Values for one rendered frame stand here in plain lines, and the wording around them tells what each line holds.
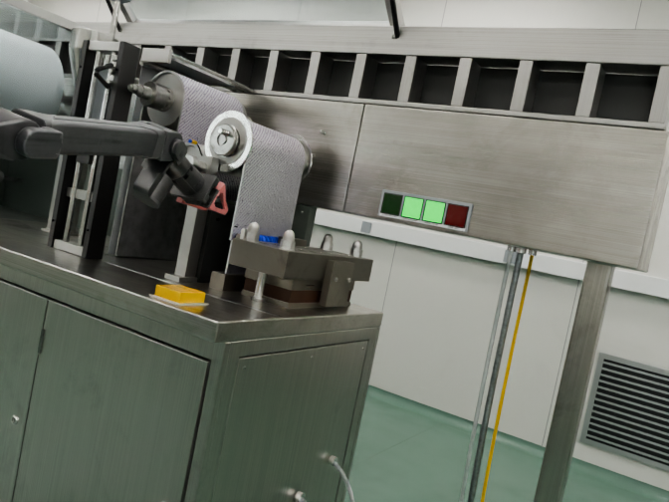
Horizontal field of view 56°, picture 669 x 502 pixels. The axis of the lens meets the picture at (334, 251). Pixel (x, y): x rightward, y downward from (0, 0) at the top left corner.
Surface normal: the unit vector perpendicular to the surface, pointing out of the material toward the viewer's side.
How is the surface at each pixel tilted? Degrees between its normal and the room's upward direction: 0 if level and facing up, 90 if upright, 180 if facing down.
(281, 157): 90
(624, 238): 90
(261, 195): 90
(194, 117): 92
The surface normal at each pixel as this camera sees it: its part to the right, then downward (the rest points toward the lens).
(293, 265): 0.83, 0.20
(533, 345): -0.51, -0.06
